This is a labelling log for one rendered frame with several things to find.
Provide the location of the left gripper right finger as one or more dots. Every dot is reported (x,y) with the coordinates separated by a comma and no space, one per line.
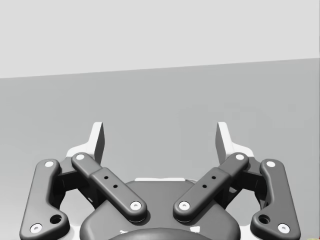
(212,182)

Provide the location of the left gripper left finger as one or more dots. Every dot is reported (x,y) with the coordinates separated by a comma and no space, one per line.
(110,183)

